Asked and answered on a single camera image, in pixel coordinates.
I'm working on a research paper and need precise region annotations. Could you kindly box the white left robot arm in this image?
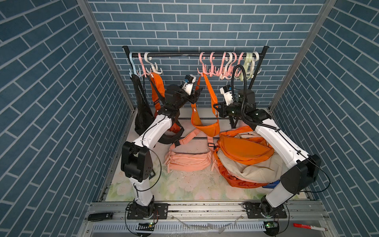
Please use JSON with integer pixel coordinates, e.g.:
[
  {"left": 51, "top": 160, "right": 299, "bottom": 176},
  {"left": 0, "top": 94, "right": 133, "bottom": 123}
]
[{"left": 121, "top": 83, "right": 203, "bottom": 219}]

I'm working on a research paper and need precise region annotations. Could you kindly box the green hook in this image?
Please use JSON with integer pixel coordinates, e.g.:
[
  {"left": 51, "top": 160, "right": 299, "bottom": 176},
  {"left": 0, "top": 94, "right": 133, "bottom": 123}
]
[{"left": 243, "top": 52, "right": 253, "bottom": 76}]

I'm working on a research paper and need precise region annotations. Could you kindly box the white hook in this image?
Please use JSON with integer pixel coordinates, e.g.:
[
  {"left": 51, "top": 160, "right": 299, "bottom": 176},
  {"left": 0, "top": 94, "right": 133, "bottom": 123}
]
[
  {"left": 223, "top": 52, "right": 233, "bottom": 80},
  {"left": 144, "top": 52, "right": 163, "bottom": 75}
]

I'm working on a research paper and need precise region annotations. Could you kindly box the white hook middle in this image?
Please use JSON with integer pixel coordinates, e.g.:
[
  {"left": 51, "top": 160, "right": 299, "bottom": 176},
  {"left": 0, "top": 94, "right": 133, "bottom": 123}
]
[{"left": 223, "top": 52, "right": 233, "bottom": 80}]

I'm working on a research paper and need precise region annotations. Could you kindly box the black remote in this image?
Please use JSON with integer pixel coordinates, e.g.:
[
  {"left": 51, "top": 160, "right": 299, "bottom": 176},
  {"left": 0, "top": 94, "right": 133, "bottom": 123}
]
[{"left": 87, "top": 212, "right": 114, "bottom": 222}]

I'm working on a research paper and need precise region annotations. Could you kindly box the light pink strap bag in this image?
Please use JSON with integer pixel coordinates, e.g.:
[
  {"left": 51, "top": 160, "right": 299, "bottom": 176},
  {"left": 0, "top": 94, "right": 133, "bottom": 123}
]
[{"left": 164, "top": 129, "right": 217, "bottom": 173}]

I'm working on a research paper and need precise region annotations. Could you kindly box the red white marker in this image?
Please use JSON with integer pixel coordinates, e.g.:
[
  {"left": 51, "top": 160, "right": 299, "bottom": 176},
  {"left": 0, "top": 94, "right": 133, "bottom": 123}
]
[{"left": 293, "top": 223, "right": 328, "bottom": 232}]

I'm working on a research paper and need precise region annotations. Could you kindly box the black clothes rack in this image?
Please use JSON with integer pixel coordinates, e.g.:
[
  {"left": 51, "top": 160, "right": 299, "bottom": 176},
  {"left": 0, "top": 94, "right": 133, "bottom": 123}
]
[{"left": 122, "top": 45, "right": 269, "bottom": 128}]

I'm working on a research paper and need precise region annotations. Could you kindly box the blue card device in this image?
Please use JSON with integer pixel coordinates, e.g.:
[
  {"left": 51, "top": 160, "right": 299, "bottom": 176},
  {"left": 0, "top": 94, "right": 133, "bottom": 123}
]
[{"left": 263, "top": 180, "right": 280, "bottom": 189}]

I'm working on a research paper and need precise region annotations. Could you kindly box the pink hook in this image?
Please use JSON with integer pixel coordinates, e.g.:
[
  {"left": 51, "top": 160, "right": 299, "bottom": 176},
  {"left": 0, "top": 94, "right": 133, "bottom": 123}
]
[
  {"left": 138, "top": 53, "right": 148, "bottom": 78},
  {"left": 197, "top": 52, "right": 210, "bottom": 75},
  {"left": 235, "top": 52, "right": 244, "bottom": 78},
  {"left": 230, "top": 52, "right": 238, "bottom": 78},
  {"left": 209, "top": 52, "right": 217, "bottom": 77},
  {"left": 216, "top": 52, "right": 226, "bottom": 80}
]

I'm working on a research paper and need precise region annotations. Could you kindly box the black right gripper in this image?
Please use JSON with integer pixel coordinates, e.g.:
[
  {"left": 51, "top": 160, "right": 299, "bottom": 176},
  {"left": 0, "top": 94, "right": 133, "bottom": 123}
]
[{"left": 213, "top": 102, "right": 245, "bottom": 120}]

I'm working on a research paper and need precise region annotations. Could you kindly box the white hook left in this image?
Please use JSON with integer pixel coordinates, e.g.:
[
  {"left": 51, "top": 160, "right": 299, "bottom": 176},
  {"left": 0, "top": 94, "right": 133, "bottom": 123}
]
[{"left": 144, "top": 52, "right": 163, "bottom": 75}]

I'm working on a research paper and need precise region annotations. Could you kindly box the light blue hook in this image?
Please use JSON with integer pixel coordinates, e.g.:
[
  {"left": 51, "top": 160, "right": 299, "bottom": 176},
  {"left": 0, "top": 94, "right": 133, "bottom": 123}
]
[{"left": 128, "top": 52, "right": 140, "bottom": 77}]

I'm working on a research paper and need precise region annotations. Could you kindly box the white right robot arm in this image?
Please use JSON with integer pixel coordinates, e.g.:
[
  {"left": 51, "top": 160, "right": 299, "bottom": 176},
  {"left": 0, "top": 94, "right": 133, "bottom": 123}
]
[{"left": 214, "top": 65, "right": 321, "bottom": 218}]

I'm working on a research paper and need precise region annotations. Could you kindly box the black bag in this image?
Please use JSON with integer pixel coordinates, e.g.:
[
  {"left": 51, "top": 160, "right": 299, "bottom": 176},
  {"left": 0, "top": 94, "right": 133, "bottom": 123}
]
[{"left": 130, "top": 74, "right": 184, "bottom": 144}]

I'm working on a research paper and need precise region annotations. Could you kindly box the white hook right end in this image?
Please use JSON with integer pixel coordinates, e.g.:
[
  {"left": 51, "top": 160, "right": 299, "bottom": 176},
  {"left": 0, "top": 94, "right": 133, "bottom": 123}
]
[{"left": 253, "top": 51, "right": 261, "bottom": 74}]

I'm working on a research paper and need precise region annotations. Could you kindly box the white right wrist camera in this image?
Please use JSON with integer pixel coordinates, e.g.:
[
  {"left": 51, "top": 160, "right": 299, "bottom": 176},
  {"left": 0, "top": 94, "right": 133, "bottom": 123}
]
[{"left": 220, "top": 85, "right": 234, "bottom": 106}]

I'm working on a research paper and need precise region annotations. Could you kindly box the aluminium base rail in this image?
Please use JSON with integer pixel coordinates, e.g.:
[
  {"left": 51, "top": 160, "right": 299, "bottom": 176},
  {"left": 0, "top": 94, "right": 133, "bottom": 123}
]
[{"left": 79, "top": 199, "right": 338, "bottom": 237}]

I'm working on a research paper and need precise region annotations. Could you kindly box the beige bag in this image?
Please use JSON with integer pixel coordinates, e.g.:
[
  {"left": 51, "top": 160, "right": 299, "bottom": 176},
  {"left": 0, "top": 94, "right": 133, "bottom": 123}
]
[{"left": 217, "top": 132, "right": 288, "bottom": 183}]

